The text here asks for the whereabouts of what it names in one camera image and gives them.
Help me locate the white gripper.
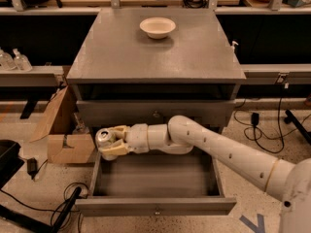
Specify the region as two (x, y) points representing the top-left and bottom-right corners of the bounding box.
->
(99, 124), (149, 156)

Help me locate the green white 7up can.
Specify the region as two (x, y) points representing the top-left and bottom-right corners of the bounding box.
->
(95, 128), (117, 161)

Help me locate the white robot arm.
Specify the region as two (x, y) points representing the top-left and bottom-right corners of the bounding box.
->
(95, 116), (311, 233)

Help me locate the closed grey top drawer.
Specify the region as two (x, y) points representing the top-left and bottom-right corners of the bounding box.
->
(77, 100), (235, 127)

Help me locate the open grey middle drawer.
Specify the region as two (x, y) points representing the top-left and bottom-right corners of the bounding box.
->
(76, 148), (236, 216)

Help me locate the grey drawer cabinet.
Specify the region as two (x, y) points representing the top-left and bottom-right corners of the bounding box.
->
(65, 7), (247, 148)

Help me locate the cardboard box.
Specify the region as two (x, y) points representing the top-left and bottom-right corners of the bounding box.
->
(29, 86), (95, 164)

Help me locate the black power adapter left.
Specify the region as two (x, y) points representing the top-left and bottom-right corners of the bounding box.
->
(27, 158), (37, 176)

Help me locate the black power adapter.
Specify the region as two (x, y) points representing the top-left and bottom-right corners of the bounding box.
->
(27, 158), (37, 176)
(251, 113), (259, 126)

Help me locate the black bin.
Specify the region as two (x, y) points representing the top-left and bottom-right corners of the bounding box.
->
(0, 140), (24, 188)

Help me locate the white bowl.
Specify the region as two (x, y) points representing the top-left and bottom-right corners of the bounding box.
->
(140, 17), (176, 40)

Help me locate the clear sanitizer bottle right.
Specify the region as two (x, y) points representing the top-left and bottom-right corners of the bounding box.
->
(13, 49), (32, 72)

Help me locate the clear sanitizer bottle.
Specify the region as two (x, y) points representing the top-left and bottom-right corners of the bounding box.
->
(0, 50), (16, 70)
(13, 49), (32, 72)

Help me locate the black stand leg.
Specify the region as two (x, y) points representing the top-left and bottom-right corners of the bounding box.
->
(0, 186), (83, 233)

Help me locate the clear sanitizer bottle left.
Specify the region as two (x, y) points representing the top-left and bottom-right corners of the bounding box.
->
(0, 50), (16, 70)

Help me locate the black power adapter right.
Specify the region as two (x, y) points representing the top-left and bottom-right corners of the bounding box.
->
(251, 113), (259, 126)

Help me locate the small white pump bottle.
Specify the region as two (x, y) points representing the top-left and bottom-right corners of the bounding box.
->
(231, 41), (239, 53)

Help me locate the black floor cable right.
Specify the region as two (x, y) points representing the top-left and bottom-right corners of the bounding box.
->
(232, 97), (311, 154)

